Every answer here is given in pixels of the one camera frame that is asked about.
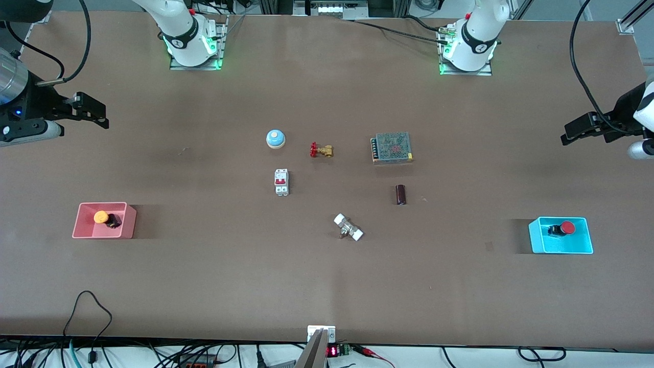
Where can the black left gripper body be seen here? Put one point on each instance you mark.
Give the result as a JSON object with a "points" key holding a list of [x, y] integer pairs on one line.
{"points": [[624, 111]]}

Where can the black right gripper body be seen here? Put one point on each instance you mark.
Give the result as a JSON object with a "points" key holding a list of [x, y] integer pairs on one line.
{"points": [[37, 100]]}

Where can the red push button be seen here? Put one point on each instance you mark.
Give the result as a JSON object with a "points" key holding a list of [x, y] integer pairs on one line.
{"points": [[567, 228]]}

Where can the yellow push button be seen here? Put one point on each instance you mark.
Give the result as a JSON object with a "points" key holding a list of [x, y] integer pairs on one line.
{"points": [[101, 217]]}

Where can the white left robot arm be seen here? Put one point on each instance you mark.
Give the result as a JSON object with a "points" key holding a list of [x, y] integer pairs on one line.
{"points": [[475, 30]]}

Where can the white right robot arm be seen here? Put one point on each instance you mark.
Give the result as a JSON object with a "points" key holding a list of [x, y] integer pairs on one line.
{"points": [[184, 30]]}

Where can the pink plastic bin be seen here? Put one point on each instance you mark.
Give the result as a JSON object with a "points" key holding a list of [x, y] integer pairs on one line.
{"points": [[115, 230]]}

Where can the cyan plastic bin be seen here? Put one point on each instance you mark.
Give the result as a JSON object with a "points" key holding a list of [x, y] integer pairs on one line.
{"points": [[562, 248]]}

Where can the blue white dome button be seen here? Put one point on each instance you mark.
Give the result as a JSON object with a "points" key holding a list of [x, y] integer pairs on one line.
{"points": [[275, 138]]}

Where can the metal mesh power supply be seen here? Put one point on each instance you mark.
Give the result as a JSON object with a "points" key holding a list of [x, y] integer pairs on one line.
{"points": [[392, 147]]}

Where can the dark brown cylindrical capacitor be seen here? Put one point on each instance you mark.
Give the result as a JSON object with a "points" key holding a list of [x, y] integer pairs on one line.
{"points": [[401, 194]]}

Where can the white red circuit breaker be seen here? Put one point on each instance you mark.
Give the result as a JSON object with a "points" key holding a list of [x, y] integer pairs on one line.
{"points": [[281, 182]]}

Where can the grey electronics box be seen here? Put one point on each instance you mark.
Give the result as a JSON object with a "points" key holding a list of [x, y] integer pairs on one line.
{"points": [[329, 9]]}

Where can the metal fitting white caps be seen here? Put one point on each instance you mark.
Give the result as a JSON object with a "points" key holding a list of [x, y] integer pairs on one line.
{"points": [[348, 227]]}

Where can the red alligator clip lead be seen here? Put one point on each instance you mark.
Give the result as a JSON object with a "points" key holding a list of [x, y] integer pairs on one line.
{"points": [[373, 352]]}

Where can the red digit display module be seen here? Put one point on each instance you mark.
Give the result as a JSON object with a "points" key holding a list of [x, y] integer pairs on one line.
{"points": [[334, 351]]}

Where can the aluminium corner bracket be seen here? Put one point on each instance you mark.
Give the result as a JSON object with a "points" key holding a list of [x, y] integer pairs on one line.
{"points": [[626, 25], [41, 19]]}

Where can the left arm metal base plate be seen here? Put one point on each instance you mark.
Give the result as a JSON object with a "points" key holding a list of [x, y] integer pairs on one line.
{"points": [[465, 73]]}

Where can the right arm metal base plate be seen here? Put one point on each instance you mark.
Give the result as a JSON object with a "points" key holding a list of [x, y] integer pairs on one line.
{"points": [[220, 36]]}

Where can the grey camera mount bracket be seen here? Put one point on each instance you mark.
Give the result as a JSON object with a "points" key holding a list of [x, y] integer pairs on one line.
{"points": [[317, 352]]}

